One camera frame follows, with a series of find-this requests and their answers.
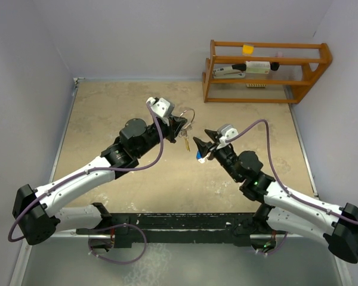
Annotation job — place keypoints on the black mounting base rail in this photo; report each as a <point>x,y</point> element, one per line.
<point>239,229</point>

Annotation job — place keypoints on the yellow key tag with key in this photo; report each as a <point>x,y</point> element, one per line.
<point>186,140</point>

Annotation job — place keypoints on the small black object on shelf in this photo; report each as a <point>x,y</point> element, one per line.
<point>274,66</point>

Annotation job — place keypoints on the small comb binding piece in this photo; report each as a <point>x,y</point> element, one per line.
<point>255,85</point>

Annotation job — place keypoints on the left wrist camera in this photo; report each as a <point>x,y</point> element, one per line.
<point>161,108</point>

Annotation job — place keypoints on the silver key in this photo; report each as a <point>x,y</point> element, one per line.
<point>202,160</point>

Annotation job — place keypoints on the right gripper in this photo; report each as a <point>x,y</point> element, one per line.
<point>203,148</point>

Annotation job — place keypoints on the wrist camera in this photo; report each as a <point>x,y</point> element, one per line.
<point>224,134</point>
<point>161,108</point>

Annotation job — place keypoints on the bunch of metal keys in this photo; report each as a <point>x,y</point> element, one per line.
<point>184,131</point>

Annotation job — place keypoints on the wooden shelf rack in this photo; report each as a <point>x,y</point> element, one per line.
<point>297,66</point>

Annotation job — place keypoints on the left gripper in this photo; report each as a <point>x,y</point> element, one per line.
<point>175,126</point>

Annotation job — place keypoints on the white stapler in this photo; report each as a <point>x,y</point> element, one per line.
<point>235,71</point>

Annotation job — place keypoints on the yellow sticky note block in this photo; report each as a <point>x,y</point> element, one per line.
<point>247,50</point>

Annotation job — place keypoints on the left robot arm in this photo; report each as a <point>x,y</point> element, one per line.
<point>36,210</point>

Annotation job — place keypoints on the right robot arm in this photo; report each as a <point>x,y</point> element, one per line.
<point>283,208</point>

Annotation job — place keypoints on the white green box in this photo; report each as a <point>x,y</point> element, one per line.
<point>257,67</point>

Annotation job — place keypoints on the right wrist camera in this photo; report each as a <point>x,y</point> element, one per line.
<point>224,134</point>

